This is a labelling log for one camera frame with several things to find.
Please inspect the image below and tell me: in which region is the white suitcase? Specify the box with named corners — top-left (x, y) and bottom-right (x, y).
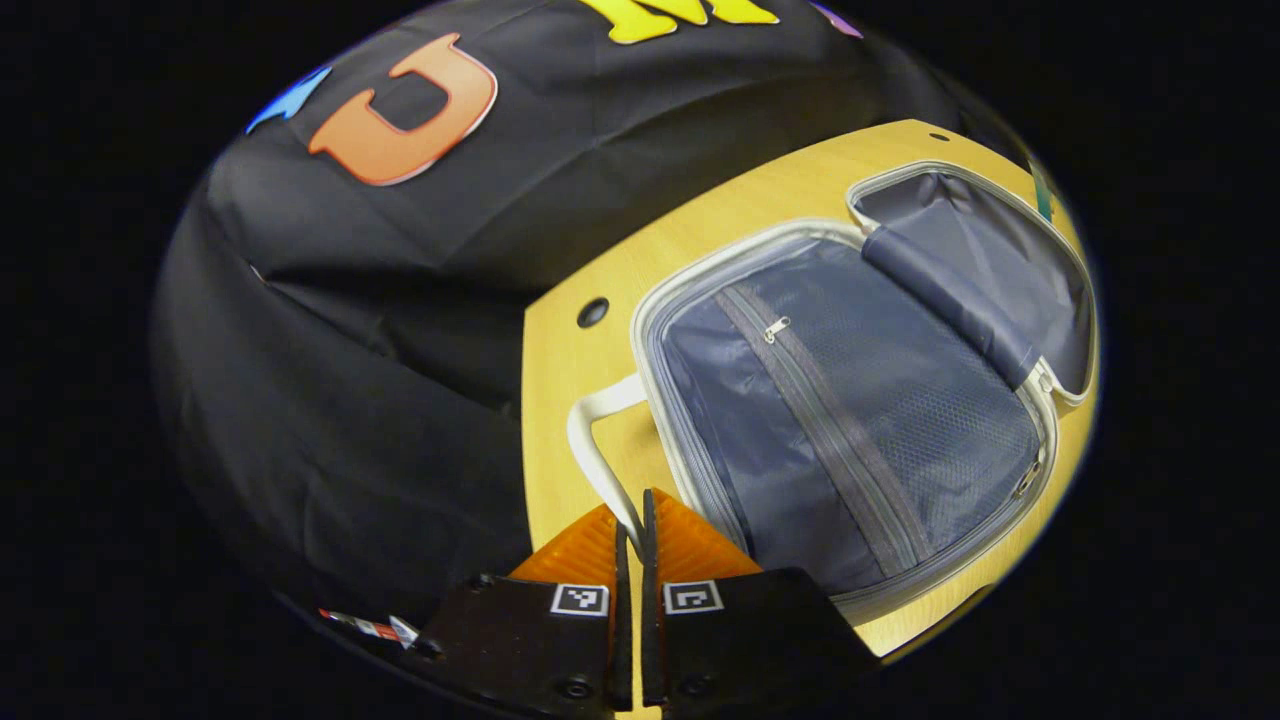
top-left (566, 159), bottom-right (1100, 629)

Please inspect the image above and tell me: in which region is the black backdrop cloth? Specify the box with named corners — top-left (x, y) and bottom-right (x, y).
top-left (150, 0), bottom-right (1011, 641)

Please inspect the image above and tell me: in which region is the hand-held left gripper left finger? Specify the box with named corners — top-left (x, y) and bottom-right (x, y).
top-left (412, 502), bottom-right (635, 720)

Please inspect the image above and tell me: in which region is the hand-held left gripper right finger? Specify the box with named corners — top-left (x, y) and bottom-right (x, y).
top-left (640, 487), bottom-right (883, 720)

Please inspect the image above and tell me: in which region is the red and white label strip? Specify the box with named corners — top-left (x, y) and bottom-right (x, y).
top-left (318, 607), bottom-right (421, 648)

